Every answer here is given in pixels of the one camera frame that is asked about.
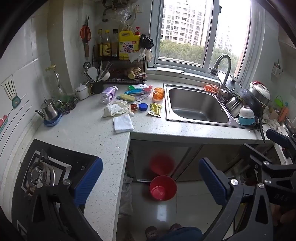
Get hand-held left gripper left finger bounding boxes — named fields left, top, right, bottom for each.
left=28, top=157, right=103, bottom=241

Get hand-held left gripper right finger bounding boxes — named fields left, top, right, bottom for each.
left=199, top=158, right=277, bottom=241

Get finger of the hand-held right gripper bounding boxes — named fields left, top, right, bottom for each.
left=266, top=128, right=296, bottom=153
left=240, top=144, right=296, bottom=186

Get red plastic bucket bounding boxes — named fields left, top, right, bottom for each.
left=149, top=175, right=177, bottom=201

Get blue scrub brush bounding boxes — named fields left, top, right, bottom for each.
left=116, top=94, right=136, bottom=104

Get blue pink plastic wrapper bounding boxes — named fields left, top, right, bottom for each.
left=124, top=85, right=153, bottom=96

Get orange glass cup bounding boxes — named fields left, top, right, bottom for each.
left=153, top=87, right=165, bottom=101

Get blue white bowl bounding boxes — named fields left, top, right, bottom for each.
left=238, top=105, right=256, bottom=127

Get white sack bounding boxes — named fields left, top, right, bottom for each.
left=117, top=171, right=135, bottom=219

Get black gas stove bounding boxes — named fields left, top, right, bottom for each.
left=11, top=138, right=98, bottom=241

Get black wok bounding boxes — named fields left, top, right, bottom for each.
left=225, top=79, right=267, bottom=143

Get rice cooker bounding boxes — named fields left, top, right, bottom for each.
left=248, top=81, right=271, bottom=106

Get steel bowl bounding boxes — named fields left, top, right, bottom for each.
left=225, top=96, right=244, bottom=118

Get person's blue pants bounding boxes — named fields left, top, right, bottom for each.
left=159, top=227, right=204, bottom=241

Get folded white cloth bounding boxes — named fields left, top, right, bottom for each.
left=113, top=114, right=134, bottom=134

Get blue saucer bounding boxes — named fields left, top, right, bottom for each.
left=44, top=112, right=63, bottom=127

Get crumpled white tissue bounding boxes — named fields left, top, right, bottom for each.
left=103, top=100, right=130, bottom=118

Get steel wool scrubber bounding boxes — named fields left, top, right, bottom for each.
left=60, top=97, right=79, bottom=114

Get stainless steel sink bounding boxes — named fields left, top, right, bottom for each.
left=163, top=83, right=242, bottom=128

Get steel teapot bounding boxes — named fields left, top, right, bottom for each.
left=35, top=99, right=63, bottom=121

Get orange rag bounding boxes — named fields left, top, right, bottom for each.
left=203, top=84, right=219, bottom=93

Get steel faucet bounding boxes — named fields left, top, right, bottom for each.
left=209, top=54, right=233, bottom=100

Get purple label plastic bottle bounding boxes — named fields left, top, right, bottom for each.
left=100, top=85, right=118, bottom=104

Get white ceramic jar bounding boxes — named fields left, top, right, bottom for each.
left=75, top=83, right=90, bottom=100

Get black utensil cup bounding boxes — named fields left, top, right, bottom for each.
left=89, top=81, right=104, bottom=95

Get yellow sachet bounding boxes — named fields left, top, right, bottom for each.
left=147, top=103, right=162, bottom=118

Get green white medicine box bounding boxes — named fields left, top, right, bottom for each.
left=128, top=84, right=149, bottom=91

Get white rice spoon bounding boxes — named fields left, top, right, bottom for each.
left=87, top=67, right=98, bottom=82

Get ginger root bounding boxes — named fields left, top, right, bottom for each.
left=128, top=67, right=142, bottom=80

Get window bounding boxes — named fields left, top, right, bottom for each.
left=148, top=0, right=266, bottom=80

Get glass sauce bottle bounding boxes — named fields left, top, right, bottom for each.
left=102, top=30, right=112, bottom=58
left=96, top=29, right=104, bottom=58
left=111, top=28, right=120, bottom=58

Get white plastic gloves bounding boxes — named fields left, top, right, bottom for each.
left=129, top=47, right=153, bottom=62

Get yellow detergent jug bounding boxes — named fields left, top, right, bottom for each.
left=118, top=26, right=141, bottom=61

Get black plastic bag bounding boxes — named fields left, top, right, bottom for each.
left=140, top=34, right=154, bottom=49

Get clear plastic bag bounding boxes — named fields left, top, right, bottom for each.
left=115, top=6, right=133, bottom=26

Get black wire rack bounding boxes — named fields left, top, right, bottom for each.
left=92, top=45, right=148, bottom=85

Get wall sticker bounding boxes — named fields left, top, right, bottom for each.
left=0, top=74, right=22, bottom=110

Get orange handled scissors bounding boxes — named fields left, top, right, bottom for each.
left=80, top=14, right=91, bottom=43

